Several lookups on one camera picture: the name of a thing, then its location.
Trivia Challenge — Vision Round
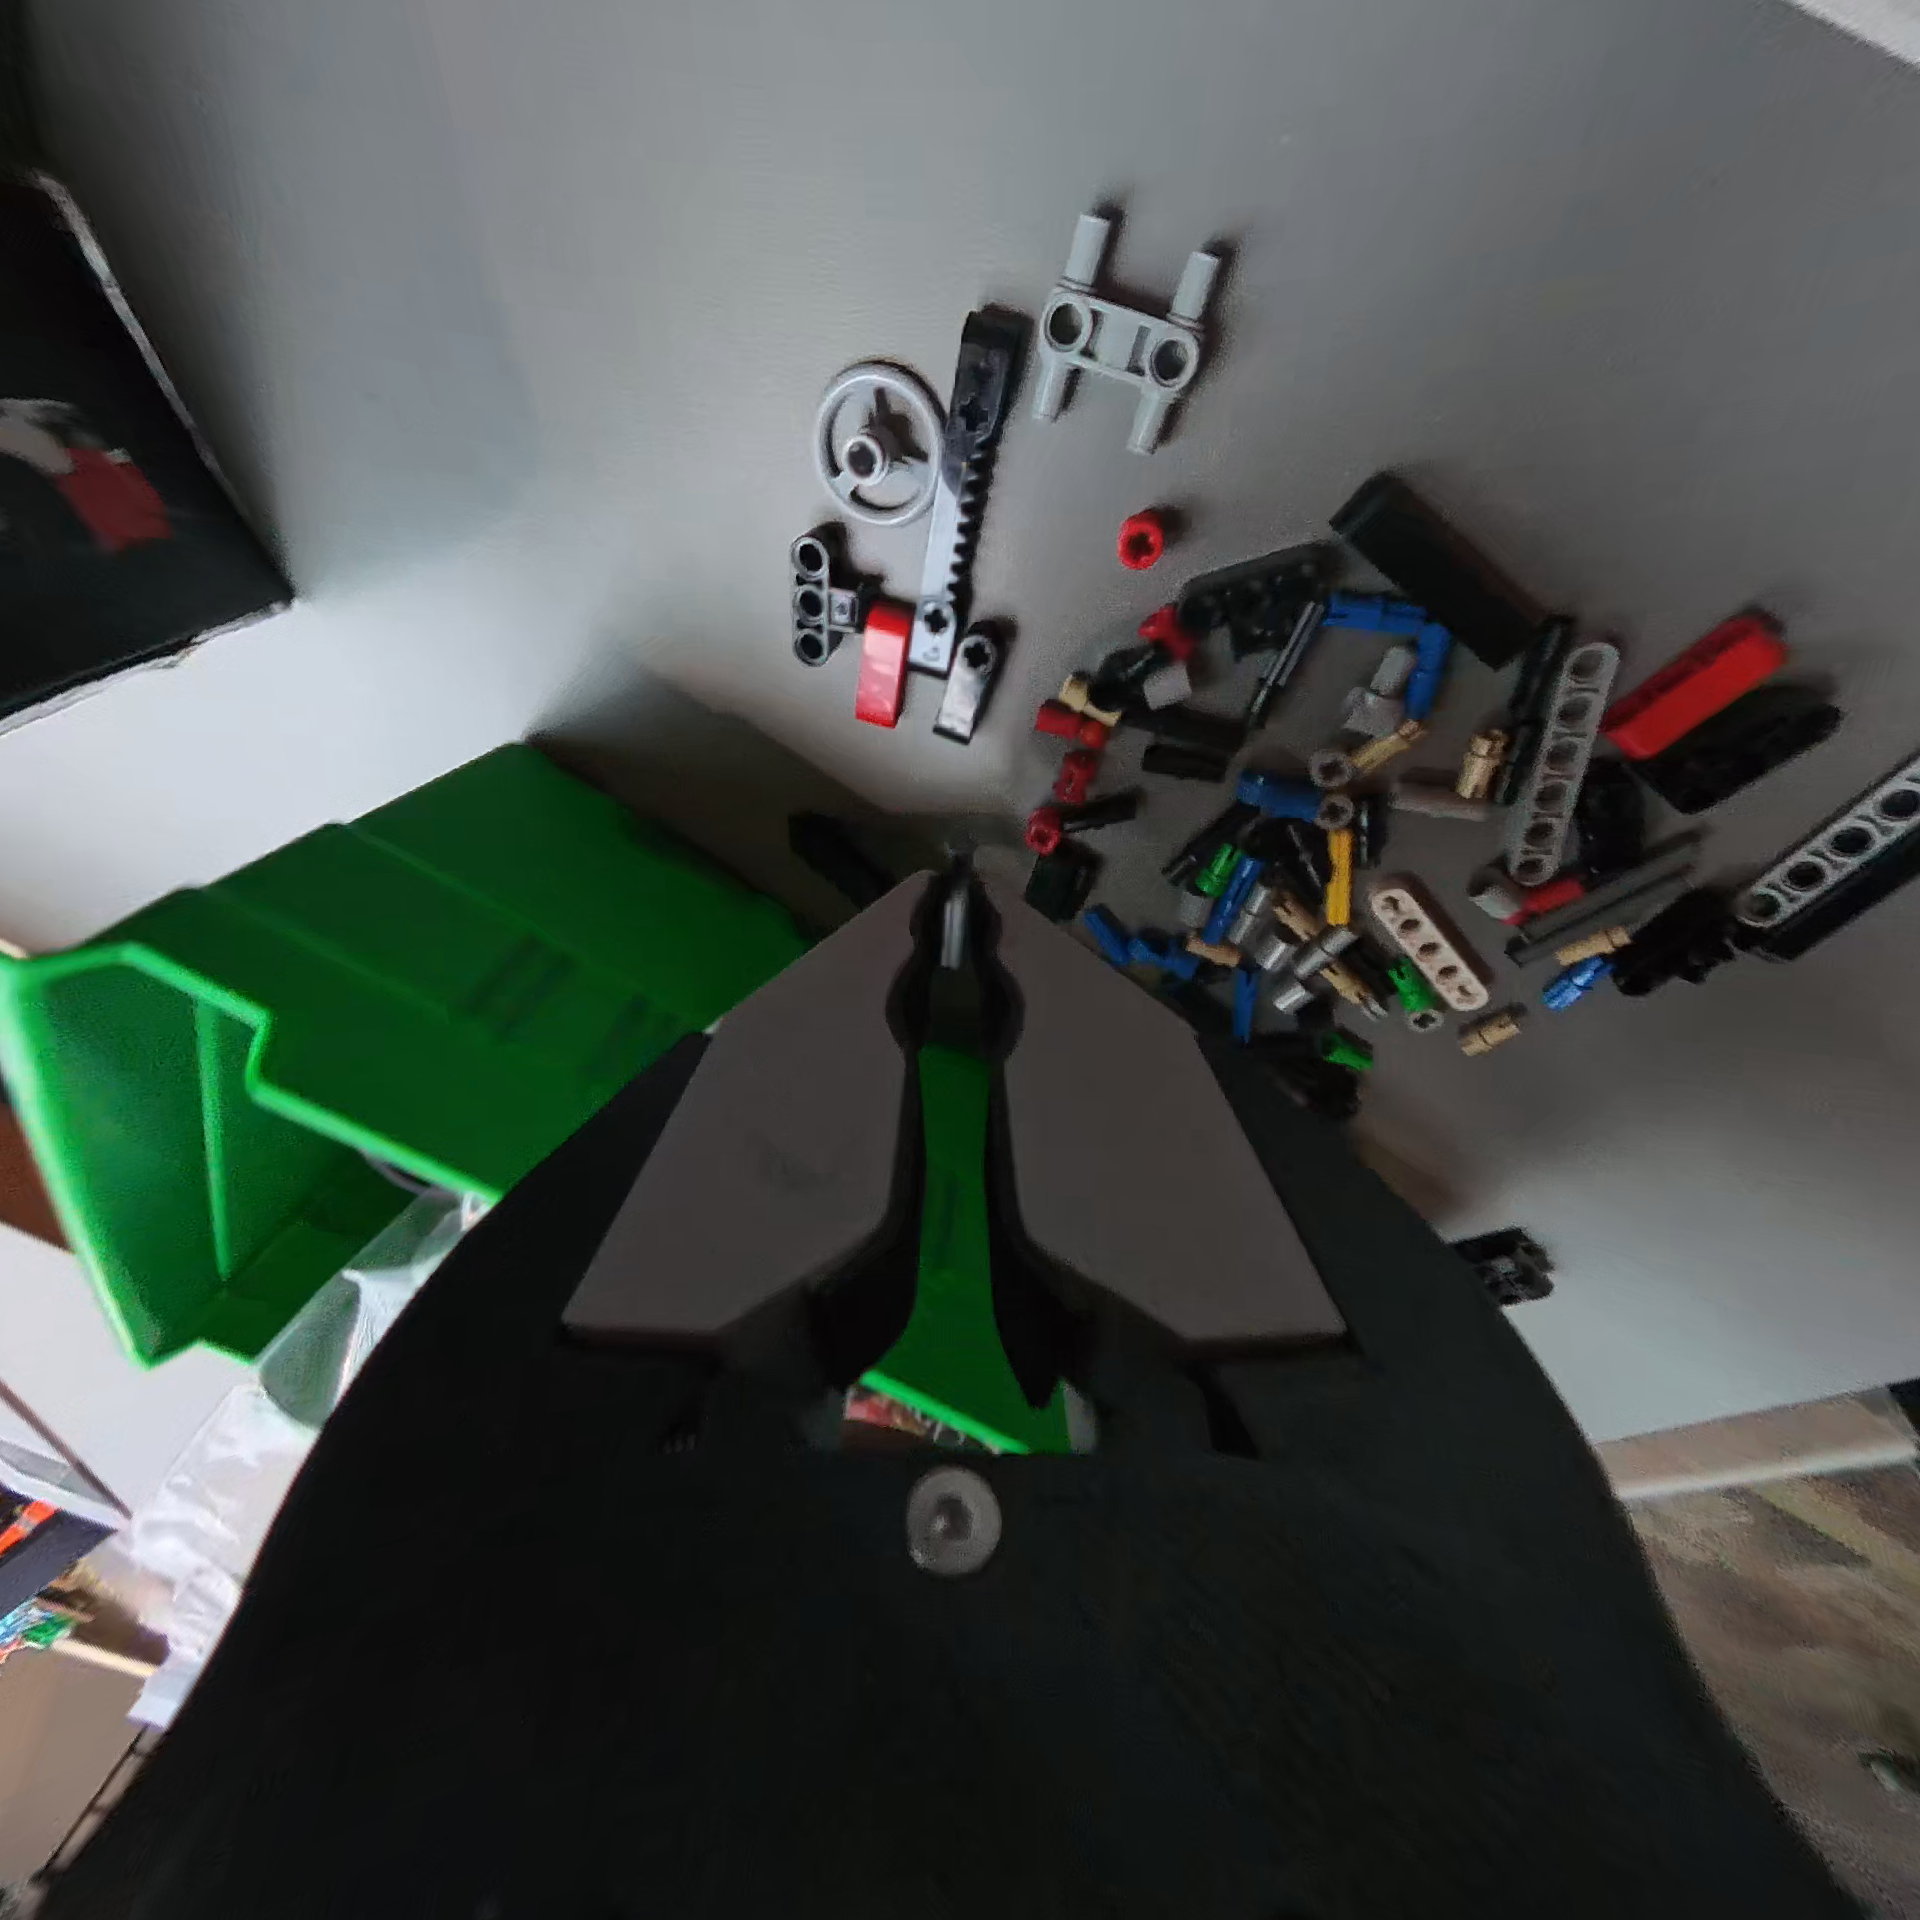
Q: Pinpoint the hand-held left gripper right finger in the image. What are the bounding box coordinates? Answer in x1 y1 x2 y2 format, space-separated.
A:
967 885 1350 1405

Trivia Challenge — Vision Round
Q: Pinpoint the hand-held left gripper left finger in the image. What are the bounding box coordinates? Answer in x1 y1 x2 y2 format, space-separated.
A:
563 870 962 1391

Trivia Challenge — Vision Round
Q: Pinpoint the pile of lego pieces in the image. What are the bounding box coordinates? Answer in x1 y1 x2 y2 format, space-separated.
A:
786 203 1920 1309

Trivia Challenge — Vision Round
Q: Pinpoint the black lego box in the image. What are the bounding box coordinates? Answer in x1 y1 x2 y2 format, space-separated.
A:
0 165 295 739

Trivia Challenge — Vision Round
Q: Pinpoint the green plastic bin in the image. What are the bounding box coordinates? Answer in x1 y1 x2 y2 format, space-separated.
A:
0 743 1090 1458

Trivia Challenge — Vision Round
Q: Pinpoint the clear plastic bag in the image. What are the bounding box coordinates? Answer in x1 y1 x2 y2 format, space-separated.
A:
135 1185 505 1729

